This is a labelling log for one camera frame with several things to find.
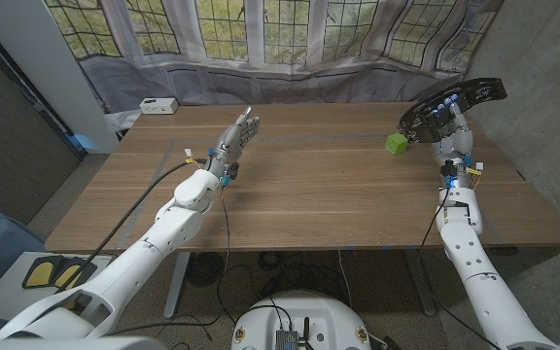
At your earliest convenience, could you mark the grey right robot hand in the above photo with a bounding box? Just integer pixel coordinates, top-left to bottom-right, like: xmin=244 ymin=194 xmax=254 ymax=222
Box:
xmin=430 ymin=96 xmax=476 ymax=192

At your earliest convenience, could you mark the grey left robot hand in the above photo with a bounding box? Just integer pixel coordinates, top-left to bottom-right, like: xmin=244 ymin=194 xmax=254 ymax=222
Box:
xmin=203 ymin=106 xmax=261 ymax=186

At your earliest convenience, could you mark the black half-moon tambourine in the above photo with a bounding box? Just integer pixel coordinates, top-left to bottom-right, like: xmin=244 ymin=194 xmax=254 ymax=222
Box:
xmin=397 ymin=77 xmax=508 ymax=145

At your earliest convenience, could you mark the green cube block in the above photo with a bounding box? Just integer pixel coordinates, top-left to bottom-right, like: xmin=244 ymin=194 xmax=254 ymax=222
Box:
xmin=384 ymin=131 xmax=410 ymax=157

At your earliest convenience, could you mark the white power outlet box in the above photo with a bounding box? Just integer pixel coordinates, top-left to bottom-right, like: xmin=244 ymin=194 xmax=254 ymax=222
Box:
xmin=139 ymin=96 xmax=180 ymax=116

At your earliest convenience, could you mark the printed window backdrop cloth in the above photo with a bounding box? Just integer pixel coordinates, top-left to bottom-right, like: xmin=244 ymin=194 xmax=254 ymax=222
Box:
xmin=44 ymin=0 xmax=505 ymax=116

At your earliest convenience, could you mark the black round floor device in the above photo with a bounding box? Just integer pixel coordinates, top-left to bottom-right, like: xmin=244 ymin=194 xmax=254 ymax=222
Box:
xmin=186 ymin=251 xmax=226 ymax=288

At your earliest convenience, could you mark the grey table leg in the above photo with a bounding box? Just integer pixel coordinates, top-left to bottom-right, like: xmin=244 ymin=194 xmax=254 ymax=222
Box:
xmin=402 ymin=248 xmax=438 ymax=317

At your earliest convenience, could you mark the white table leg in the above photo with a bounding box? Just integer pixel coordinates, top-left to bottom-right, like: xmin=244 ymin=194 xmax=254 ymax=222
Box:
xmin=163 ymin=251 xmax=192 ymax=320

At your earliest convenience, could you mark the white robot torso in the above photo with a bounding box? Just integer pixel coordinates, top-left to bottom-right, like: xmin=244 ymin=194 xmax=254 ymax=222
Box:
xmin=230 ymin=290 xmax=372 ymax=350

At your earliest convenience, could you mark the grey box on torso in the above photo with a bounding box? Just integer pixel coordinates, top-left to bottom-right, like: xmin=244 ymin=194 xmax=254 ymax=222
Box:
xmin=274 ymin=329 xmax=299 ymax=350

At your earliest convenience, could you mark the yellow black foot pedal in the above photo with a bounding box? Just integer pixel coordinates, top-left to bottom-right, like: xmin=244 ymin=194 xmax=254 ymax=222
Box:
xmin=51 ymin=257 xmax=97 ymax=289
xmin=21 ymin=256 xmax=66 ymax=290

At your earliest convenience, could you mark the white floor platform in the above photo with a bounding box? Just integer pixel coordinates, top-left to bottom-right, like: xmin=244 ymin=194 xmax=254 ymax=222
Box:
xmin=0 ymin=251 xmax=116 ymax=322

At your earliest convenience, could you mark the thin black left wrist cable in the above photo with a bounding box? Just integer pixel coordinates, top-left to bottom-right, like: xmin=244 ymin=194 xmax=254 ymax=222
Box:
xmin=104 ymin=187 xmax=232 ymax=337

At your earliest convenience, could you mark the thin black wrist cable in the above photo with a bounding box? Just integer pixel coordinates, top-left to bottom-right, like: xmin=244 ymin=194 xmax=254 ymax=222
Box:
xmin=104 ymin=187 xmax=232 ymax=337
xmin=418 ymin=189 xmax=505 ymax=350

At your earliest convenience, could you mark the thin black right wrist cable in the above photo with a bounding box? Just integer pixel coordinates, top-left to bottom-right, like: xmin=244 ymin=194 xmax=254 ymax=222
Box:
xmin=418 ymin=189 xmax=505 ymax=350

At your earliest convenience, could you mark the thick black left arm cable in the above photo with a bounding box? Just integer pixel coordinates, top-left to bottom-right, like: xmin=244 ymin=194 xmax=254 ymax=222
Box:
xmin=53 ymin=157 xmax=208 ymax=296

